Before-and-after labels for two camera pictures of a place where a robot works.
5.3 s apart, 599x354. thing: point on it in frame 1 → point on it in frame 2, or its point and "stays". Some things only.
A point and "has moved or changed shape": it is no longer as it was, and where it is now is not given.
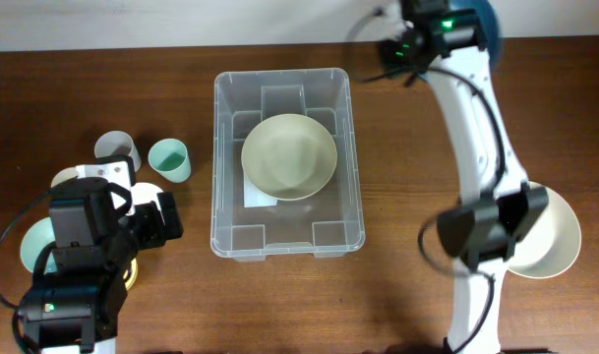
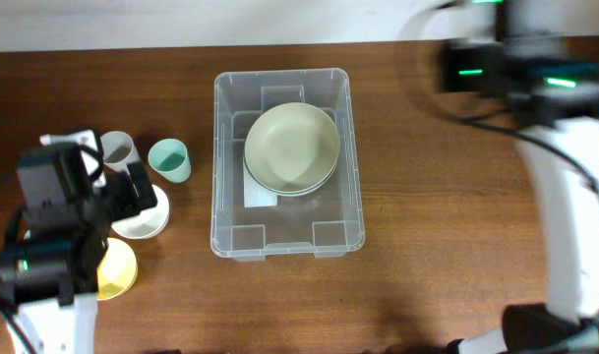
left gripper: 148,214 → 120,187
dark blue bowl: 487,24 has moved or changed shape
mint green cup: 169,157 stays
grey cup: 117,144 stays
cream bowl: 551,245 has moved or changed shape
